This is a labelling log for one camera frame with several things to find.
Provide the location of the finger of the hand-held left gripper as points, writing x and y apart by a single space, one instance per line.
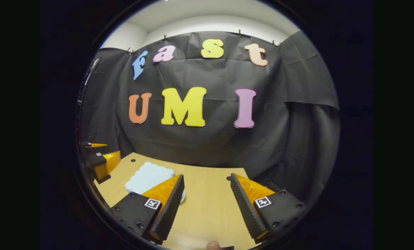
94 145
102 163

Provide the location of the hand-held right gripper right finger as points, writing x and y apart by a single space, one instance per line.
247 211

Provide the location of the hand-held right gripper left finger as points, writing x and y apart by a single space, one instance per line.
167 211

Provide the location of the light blue suitcase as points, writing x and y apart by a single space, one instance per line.
148 177

